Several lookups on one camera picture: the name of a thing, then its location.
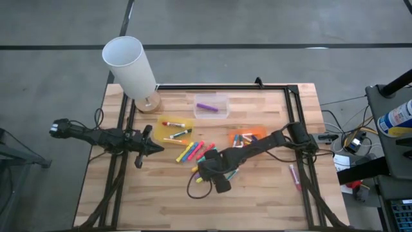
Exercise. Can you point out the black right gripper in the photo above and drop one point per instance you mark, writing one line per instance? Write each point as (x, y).
(215, 164)

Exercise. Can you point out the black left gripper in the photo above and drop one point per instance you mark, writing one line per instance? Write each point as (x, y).
(140, 145)

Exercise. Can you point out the yellow highlighter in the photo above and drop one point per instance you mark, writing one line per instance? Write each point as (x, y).
(185, 152)
(199, 180)

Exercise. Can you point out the orange-yellow highlighter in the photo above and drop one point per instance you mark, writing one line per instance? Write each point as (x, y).
(195, 169)

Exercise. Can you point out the teal highlighter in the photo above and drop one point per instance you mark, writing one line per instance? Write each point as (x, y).
(201, 159)

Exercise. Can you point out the coral red highlighter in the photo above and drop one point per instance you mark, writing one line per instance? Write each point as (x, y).
(207, 149)

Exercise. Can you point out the blue highlighter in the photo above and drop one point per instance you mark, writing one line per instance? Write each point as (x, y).
(192, 149)

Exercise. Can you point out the orange Expo marker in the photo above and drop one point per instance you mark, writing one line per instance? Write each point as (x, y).
(180, 141)

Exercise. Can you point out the green Expo marker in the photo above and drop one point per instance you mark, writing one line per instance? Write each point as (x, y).
(183, 132)
(232, 174)

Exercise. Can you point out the red Expo marker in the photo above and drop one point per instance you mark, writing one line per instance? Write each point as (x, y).
(175, 124)

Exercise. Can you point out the white marker cyan cap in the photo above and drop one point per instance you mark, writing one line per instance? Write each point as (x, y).
(235, 140)

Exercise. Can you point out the white marker green cap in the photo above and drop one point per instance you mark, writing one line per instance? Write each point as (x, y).
(240, 139)

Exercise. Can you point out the white marker blue cap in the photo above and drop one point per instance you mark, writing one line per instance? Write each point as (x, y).
(253, 138)

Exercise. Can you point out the magenta Expo marker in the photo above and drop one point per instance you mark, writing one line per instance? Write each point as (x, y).
(294, 176)

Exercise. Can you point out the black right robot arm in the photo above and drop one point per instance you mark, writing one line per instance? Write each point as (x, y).
(257, 145)

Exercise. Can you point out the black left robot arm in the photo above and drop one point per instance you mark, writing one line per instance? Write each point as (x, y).
(96, 137)

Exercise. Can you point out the yellow plastic bin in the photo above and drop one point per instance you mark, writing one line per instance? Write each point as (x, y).
(158, 133)

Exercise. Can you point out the clear plastic bin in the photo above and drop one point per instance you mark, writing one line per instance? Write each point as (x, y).
(222, 114)

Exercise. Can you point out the orange plastic bin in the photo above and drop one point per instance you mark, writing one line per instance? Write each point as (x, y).
(257, 130)

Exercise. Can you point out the white lamp wooden base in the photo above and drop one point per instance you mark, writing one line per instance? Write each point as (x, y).
(128, 67)

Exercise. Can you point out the black clamp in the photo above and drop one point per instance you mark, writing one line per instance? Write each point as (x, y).
(258, 82)

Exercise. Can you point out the black metal stand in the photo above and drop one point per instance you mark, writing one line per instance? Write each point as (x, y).
(19, 158)

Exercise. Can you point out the white paper sheet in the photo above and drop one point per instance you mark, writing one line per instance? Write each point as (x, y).
(341, 161)

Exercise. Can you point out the red object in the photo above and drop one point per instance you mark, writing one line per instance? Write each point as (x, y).
(354, 184)

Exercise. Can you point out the small blue silver device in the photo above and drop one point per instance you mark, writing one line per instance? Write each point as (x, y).
(355, 143)

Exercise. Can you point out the grey small object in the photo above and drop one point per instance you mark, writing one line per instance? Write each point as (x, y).
(361, 193)

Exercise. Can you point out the grey metal cart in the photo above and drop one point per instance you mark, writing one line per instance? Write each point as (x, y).
(396, 154)

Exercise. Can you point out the white blue spray can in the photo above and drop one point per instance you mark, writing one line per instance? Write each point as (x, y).
(397, 117)

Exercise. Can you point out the backlit keyboard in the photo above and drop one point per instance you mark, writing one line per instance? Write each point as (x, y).
(402, 216)

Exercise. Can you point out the black pole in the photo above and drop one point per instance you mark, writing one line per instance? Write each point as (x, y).
(397, 83)

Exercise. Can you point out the black aluminium rig frame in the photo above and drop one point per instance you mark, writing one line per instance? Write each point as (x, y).
(225, 87)

